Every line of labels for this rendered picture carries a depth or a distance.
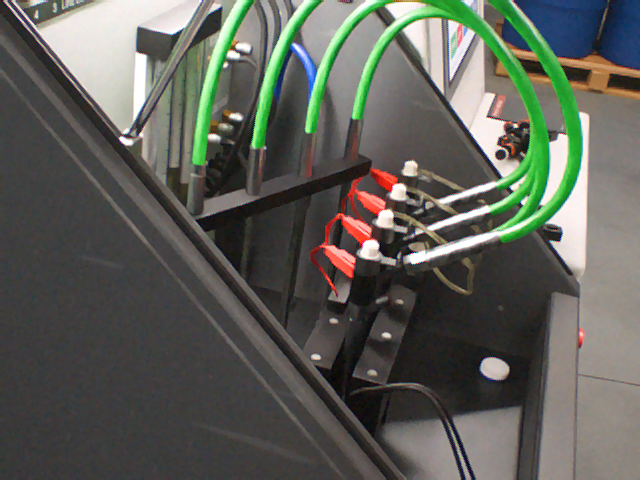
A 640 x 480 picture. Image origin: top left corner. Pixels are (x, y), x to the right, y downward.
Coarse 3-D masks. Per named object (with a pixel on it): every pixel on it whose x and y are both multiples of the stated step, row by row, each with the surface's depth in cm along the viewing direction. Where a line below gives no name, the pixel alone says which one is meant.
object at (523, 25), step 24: (240, 0) 86; (504, 0) 79; (240, 24) 88; (528, 24) 80; (216, 48) 89; (216, 72) 90; (552, 72) 81; (576, 120) 82; (576, 144) 83; (192, 168) 95; (576, 168) 84; (552, 216) 87; (504, 240) 89
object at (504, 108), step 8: (496, 96) 187; (504, 96) 188; (496, 104) 183; (504, 104) 184; (512, 104) 184; (520, 104) 185; (544, 104) 187; (488, 112) 178; (496, 112) 178; (504, 112) 179; (512, 112) 180; (520, 112) 180; (544, 112) 182; (552, 112) 183; (560, 112) 184; (504, 120) 175; (512, 120) 175; (552, 120) 179; (560, 120) 179; (552, 128) 175; (560, 128) 175
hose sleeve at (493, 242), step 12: (468, 240) 91; (480, 240) 90; (492, 240) 89; (432, 252) 92; (444, 252) 91; (456, 252) 91; (468, 252) 91; (480, 252) 90; (432, 264) 92; (444, 264) 92
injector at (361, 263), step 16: (368, 272) 94; (352, 288) 96; (368, 288) 95; (352, 304) 97; (368, 304) 97; (384, 304) 96; (352, 320) 98; (352, 336) 99; (352, 352) 100; (352, 368) 101
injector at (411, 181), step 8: (400, 176) 115; (408, 176) 115; (416, 176) 115; (408, 184) 115; (416, 184) 115; (408, 192) 116; (408, 208) 117; (416, 208) 118; (424, 208) 117; (416, 216) 117; (424, 216) 117
